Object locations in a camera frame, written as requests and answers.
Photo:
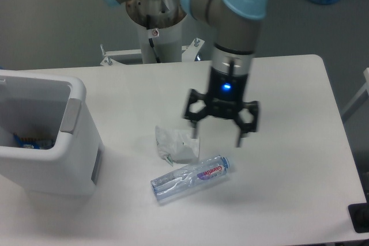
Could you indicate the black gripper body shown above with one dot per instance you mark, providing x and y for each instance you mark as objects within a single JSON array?
[{"x": 224, "y": 98}]

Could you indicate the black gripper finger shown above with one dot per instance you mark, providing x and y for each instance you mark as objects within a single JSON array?
[
  {"x": 247, "y": 120},
  {"x": 195, "y": 110}
]

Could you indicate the white trash can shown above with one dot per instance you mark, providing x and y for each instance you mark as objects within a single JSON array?
[{"x": 45, "y": 106}]

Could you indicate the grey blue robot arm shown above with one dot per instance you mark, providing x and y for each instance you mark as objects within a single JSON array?
[{"x": 237, "y": 24}]

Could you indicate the blue trash inside can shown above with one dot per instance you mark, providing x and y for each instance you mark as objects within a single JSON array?
[{"x": 33, "y": 143}]

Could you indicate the crumpled white plastic bag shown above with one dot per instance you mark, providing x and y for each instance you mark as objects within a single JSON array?
[{"x": 176, "y": 146}]

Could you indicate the clear plastic water bottle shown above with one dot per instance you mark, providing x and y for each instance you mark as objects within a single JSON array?
[{"x": 192, "y": 178}]

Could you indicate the black device at table corner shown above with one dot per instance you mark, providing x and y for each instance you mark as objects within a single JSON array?
[{"x": 359, "y": 217}]

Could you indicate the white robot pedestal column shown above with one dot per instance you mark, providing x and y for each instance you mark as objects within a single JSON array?
[{"x": 159, "y": 26}]

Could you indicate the white frame at right edge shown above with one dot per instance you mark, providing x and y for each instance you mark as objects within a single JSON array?
[{"x": 360, "y": 97}]

